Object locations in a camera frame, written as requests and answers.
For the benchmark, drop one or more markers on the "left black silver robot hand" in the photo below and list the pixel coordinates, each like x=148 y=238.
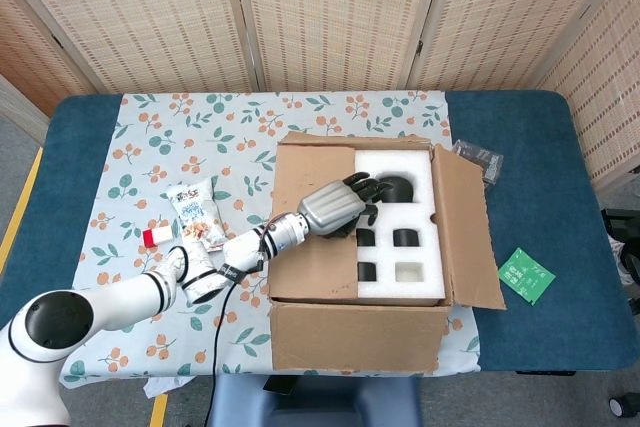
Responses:
x=330 y=209

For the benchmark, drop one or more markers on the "cardboard box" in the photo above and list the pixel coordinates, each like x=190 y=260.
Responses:
x=350 y=337

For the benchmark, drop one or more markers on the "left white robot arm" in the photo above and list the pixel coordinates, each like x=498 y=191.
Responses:
x=125 y=297

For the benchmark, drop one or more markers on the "white foam packing insert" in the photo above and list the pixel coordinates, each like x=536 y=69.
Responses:
x=425 y=257

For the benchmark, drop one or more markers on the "small red white box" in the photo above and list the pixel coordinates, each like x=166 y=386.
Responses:
x=157 y=237

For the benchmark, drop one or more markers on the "black ceramic cup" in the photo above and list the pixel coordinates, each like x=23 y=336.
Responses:
x=405 y=238
x=367 y=272
x=366 y=239

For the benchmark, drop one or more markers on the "black ceramic teapot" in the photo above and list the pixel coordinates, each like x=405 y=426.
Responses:
x=400 y=189

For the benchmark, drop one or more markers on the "white blue snack packet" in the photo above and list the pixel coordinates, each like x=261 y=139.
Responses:
x=195 y=212

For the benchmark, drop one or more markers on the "clear plastic bag item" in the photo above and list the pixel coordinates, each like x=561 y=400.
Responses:
x=482 y=162

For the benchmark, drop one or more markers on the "black flat object under table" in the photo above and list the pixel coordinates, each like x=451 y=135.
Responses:
x=280 y=385

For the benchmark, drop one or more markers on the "woven bamboo folding screen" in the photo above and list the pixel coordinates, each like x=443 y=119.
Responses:
x=325 y=22

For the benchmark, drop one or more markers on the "floral fruit print tablecloth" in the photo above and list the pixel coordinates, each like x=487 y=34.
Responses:
x=150 y=157

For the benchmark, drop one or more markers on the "blue padded seat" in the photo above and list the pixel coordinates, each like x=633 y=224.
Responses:
x=320 y=407

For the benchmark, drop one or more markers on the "green flat packet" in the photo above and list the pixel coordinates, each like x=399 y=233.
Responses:
x=525 y=274

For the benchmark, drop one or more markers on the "black wheeled equipment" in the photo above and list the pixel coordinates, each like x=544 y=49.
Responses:
x=620 y=227

